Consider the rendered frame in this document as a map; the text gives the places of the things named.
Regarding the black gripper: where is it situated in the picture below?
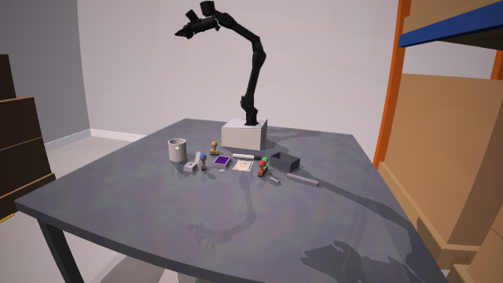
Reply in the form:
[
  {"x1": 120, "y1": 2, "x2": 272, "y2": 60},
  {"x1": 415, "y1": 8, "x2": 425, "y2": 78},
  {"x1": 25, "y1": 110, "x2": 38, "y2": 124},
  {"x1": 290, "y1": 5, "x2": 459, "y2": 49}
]
[{"x1": 174, "y1": 19, "x2": 207, "y2": 39}]

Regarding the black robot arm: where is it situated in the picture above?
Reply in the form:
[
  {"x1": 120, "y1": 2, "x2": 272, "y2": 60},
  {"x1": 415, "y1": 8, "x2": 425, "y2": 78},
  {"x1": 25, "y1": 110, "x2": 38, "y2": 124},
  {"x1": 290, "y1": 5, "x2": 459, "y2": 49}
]
[{"x1": 185, "y1": 1, "x2": 266, "y2": 126}]

